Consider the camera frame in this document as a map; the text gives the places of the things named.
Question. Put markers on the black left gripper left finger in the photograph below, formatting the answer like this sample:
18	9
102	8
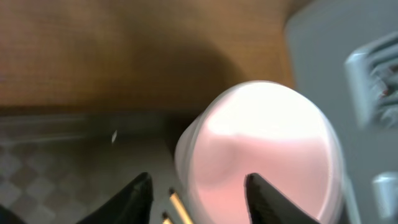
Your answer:
131	205

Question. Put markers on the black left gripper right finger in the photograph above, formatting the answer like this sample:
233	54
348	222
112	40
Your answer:
267	205

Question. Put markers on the pink plastic cup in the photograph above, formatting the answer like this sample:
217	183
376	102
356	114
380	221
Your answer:
265	128

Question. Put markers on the grey dishwasher rack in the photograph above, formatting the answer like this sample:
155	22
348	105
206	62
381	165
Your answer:
344	59

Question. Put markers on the wooden chopstick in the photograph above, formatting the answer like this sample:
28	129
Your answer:
179	206
166	219

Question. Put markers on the dark brown serving tray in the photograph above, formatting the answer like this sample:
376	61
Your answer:
61	168

